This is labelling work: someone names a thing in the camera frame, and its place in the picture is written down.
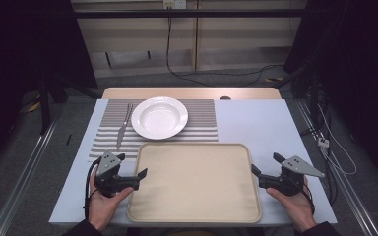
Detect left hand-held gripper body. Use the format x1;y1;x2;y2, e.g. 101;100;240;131
94;149;141;199

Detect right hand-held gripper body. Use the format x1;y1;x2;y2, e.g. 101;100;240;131
258;154;326;198

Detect person's right hand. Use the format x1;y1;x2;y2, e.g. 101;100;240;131
266;176;318;233

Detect person's left hand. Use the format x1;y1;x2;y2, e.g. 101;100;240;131
87;166;135;232

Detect silver table knife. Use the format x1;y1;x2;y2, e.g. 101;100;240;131
115;102;135;150

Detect beige plastic tray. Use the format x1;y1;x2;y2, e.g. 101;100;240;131
126;142;263;225

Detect white deep plate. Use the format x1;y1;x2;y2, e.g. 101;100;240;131
130;95;189;141

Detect grey striped placemat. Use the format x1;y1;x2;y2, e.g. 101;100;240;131
88;98;220;162

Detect black metal stand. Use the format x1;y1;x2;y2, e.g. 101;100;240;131
38;76;69;136

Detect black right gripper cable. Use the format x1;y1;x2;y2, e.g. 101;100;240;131
299;181;317;215

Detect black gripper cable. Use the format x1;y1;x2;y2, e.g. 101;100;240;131
83;156;102;220
299;181;317;215

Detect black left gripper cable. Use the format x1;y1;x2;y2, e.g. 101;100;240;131
83;156;102;220

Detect metal floor rail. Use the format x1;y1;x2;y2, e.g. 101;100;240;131
0;111;65;236
295;97;378;236

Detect white cable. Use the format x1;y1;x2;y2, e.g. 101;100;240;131
317;103;358;176

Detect black floor cable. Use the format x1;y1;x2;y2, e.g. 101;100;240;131
165;15;284;89

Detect white wall socket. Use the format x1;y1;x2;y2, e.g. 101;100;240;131
162;0;188;10

